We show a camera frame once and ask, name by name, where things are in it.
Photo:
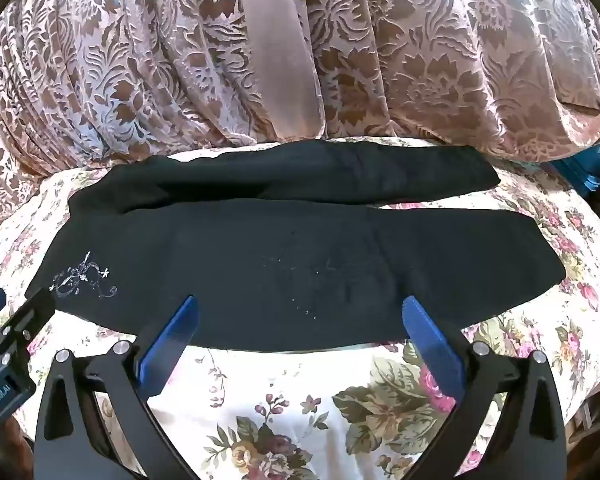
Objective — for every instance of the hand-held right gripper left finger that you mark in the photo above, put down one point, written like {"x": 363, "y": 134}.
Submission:
{"x": 172, "y": 337}

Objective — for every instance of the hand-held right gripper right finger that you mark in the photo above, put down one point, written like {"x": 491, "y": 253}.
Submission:
{"x": 432, "y": 342}

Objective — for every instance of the black pants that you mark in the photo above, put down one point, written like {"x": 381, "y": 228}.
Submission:
{"x": 280, "y": 260}

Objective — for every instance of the floral bed sheet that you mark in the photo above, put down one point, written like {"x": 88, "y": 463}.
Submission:
{"x": 380, "y": 410}

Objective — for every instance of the blue box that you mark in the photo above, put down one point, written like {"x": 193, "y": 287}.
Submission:
{"x": 587, "y": 170}

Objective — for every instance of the brown floral curtain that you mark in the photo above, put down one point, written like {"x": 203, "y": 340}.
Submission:
{"x": 430, "y": 50}

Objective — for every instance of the plain pink curtain band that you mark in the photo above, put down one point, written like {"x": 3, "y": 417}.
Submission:
{"x": 280, "y": 60}

